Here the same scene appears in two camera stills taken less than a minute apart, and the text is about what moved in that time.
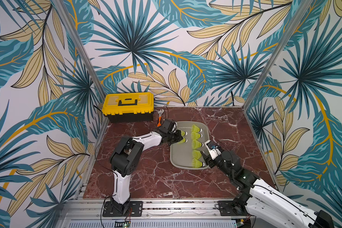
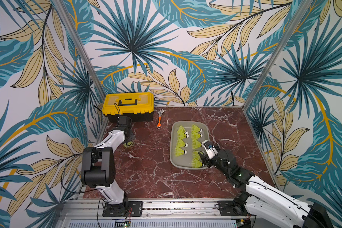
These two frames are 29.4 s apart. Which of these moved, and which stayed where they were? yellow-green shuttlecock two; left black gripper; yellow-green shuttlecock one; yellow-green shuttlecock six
Moved: left black gripper
Stayed: yellow-green shuttlecock two; yellow-green shuttlecock six; yellow-green shuttlecock one
